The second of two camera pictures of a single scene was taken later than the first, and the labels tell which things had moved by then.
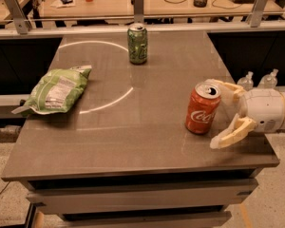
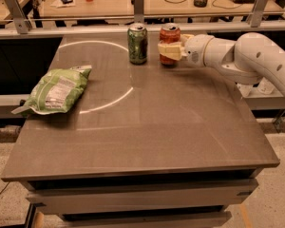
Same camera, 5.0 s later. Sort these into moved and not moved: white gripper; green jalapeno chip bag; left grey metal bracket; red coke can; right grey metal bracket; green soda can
Moved: red coke can; white gripper
Not moved: right grey metal bracket; left grey metal bracket; green jalapeno chip bag; green soda can
